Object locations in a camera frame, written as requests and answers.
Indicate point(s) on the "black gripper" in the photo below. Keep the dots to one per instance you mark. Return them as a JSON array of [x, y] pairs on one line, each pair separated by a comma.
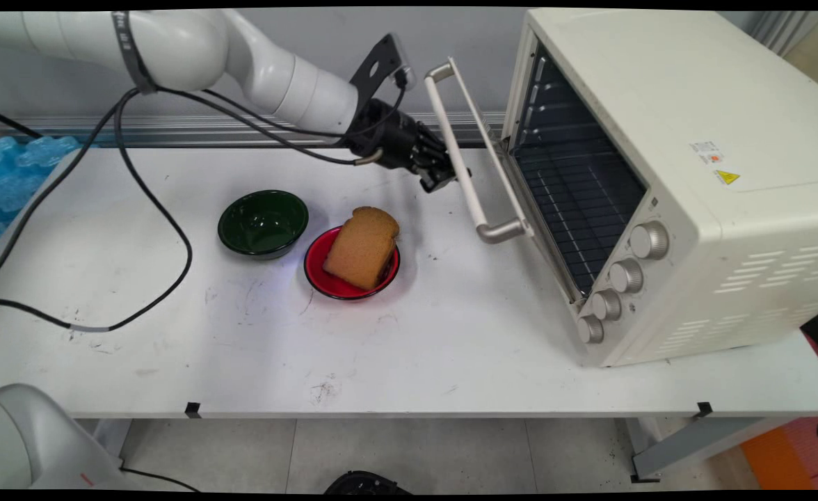
[[388, 139]]

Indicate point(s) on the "cream glass oven door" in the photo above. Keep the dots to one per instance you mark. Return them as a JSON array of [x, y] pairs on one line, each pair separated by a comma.
[[474, 202]]

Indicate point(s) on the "yellow warning sticker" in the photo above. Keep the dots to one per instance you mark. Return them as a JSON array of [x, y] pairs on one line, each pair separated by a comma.
[[727, 177]]

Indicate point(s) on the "white robot base link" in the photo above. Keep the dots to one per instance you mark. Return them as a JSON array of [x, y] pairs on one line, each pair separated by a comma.
[[26, 438]]

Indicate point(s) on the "small silver oven knob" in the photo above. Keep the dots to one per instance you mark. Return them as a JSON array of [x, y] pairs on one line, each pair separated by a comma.
[[590, 328]]

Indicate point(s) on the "large silver oven knob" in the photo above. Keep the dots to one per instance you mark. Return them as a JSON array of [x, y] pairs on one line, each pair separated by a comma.
[[649, 240]]

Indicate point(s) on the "dark green bowl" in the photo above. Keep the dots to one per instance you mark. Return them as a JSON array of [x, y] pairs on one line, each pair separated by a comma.
[[263, 223]]

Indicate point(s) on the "white label sticker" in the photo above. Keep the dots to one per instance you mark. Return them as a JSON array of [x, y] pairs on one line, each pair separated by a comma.
[[706, 152]]

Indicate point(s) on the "black tape mark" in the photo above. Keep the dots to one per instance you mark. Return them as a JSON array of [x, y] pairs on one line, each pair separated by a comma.
[[193, 410], [704, 409]]

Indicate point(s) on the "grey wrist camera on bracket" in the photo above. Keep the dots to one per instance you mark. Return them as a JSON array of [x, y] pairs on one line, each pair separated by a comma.
[[380, 66]]

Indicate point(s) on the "grey metal table leg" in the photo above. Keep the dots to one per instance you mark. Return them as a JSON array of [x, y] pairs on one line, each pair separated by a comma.
[[694, 442]]

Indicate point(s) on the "brown toast slice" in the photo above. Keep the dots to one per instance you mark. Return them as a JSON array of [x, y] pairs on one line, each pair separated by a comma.
[[362, 249]]

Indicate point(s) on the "red bowl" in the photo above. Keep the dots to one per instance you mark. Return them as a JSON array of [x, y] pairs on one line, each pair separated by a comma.
[[318, 271]]

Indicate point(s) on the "cream toaster oven body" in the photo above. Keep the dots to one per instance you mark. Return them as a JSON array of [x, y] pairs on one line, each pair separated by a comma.
[[694, 104]]

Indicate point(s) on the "black round object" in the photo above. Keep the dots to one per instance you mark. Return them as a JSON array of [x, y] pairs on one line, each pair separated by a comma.
[[364, 483]]

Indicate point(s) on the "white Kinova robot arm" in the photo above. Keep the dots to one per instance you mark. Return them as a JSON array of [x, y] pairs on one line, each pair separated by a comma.
[[193, 42]]

